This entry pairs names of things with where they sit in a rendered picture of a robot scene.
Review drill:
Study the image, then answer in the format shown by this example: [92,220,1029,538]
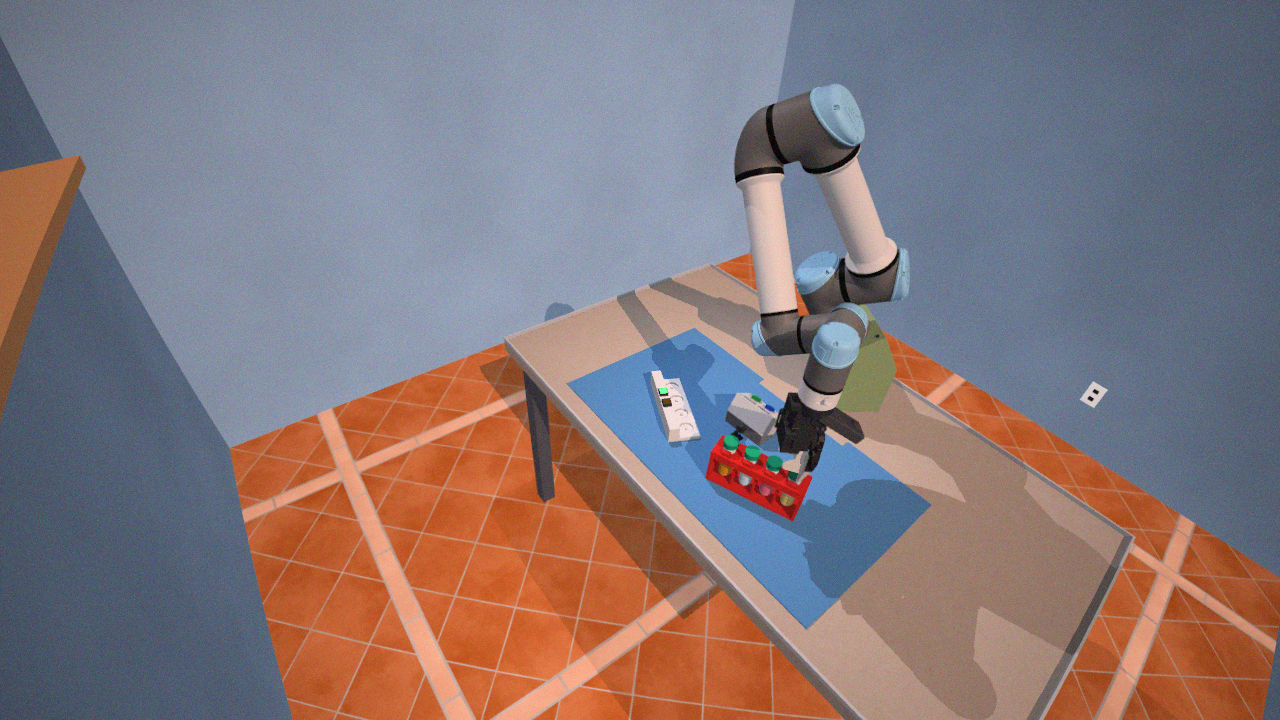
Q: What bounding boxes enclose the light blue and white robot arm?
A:
[733,85,910,445]

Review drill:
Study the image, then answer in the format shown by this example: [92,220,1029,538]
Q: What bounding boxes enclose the blue flat mat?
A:
[567,328,932,629]

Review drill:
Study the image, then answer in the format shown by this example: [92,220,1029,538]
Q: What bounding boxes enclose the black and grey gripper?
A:
[774,392,835,483]

